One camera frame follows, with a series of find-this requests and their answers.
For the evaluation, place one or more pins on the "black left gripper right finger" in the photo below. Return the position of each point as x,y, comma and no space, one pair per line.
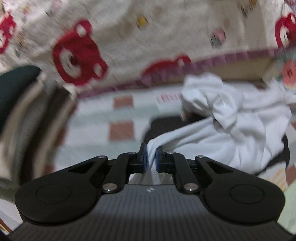
176,165

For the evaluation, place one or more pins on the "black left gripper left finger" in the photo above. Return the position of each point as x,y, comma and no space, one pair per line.
125,165

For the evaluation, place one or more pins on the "white fleece garment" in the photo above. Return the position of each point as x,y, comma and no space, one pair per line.
241,126

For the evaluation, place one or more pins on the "black garment under white one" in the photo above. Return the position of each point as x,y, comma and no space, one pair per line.
160,126

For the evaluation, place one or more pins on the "beige bottom folded garment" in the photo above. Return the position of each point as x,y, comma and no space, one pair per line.
52,130

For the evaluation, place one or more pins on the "black folded garment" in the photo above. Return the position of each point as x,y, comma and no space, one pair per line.
26,168

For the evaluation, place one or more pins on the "grey folded garment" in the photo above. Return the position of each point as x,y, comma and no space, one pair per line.
30,120

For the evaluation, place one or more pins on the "cream folded garment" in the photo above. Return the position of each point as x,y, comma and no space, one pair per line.
8,136

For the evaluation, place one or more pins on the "white quilt with red bears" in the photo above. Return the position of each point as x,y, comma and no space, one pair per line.
100,45

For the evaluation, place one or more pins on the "light green bed sheet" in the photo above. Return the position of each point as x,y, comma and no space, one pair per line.
287,218

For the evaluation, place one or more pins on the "dark green folded garment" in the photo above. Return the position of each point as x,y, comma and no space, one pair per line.
13,84

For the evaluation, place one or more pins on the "floral patterned fabric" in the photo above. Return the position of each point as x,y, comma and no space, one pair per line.
282,70

